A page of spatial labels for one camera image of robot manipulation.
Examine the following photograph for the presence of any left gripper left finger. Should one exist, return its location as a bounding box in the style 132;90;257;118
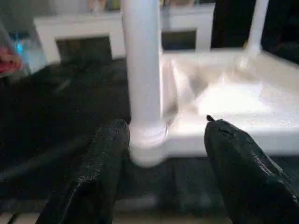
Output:
36;119;131;224

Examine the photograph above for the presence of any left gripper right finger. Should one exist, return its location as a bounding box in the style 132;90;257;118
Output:
204;115;299;224

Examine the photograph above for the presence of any white plastic table top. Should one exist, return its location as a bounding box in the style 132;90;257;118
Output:
128;47;299;168

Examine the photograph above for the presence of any white plastic table leg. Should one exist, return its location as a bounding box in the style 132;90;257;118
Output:
121;0;169;161
244;0;271;55

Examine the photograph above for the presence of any black plastic mat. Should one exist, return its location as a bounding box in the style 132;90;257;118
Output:
0;42;299;217

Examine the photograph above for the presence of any blue lit device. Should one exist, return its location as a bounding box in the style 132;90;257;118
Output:
8;30;39;71

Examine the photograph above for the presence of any white sideboard with glass doors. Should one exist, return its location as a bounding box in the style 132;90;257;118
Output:
34;4;216;65

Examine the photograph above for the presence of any pink white plush toy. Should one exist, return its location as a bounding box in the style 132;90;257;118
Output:
87;0;108;13

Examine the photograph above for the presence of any red wire basket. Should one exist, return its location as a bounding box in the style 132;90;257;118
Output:
0;46;23;76

